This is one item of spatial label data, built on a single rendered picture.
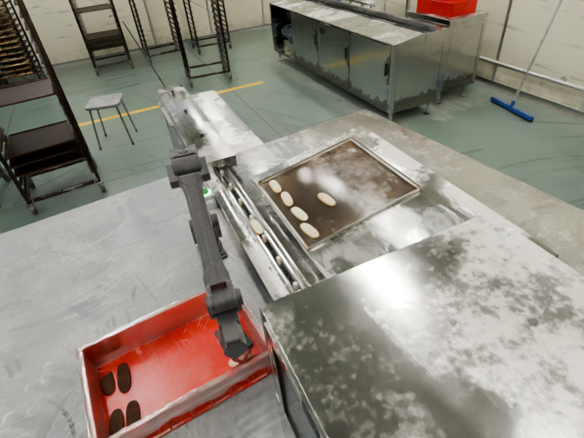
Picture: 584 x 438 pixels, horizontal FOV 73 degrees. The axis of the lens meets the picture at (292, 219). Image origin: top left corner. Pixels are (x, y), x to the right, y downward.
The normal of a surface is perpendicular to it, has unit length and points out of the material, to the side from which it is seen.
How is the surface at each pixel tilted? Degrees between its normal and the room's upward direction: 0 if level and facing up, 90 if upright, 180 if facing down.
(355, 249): 10
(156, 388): 0
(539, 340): 0
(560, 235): 0
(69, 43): 90
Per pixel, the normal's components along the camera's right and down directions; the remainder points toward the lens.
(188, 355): -0.08, -0.79
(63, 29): 0.42, 0.53
